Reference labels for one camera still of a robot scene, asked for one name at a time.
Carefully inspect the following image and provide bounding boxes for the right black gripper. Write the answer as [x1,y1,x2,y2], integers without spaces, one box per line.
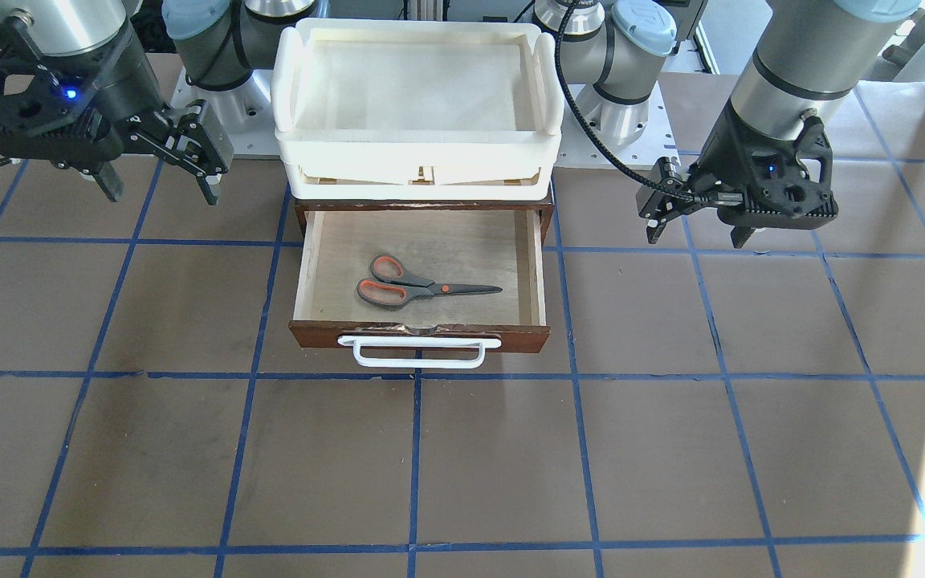
[93,101,232,207]

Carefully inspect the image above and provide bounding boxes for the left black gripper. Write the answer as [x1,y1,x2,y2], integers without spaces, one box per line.
[638,157,757,249]

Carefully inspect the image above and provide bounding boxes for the white drawer handle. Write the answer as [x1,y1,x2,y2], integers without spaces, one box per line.
[337,335,503,370]

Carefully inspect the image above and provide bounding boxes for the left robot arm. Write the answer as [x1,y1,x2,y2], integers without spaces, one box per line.
[530,1,918,248]

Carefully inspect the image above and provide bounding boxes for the white plastic tray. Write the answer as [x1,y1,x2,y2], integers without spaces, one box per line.
[271,18,564,201]

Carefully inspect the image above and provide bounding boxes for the black orange scissors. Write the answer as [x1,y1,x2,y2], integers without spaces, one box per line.
[357,254,503,310]

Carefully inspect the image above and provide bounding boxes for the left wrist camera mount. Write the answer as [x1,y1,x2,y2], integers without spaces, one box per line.
[689,104,838,230]

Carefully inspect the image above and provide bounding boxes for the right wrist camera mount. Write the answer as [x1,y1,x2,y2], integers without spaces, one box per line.
[0,47,124,167]

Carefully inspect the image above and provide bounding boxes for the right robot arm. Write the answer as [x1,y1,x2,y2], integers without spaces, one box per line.
[0,1,326,205]

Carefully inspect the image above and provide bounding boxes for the wooden drawer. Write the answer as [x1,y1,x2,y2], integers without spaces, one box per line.
[289,208,550,352]

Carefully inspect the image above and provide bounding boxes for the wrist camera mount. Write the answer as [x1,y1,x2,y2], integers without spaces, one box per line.
[689,104,838,230]
[0,47,124,167]

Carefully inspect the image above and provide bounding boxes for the black ribbed cable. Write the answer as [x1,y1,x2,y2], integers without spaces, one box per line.
[552,0,720,203]

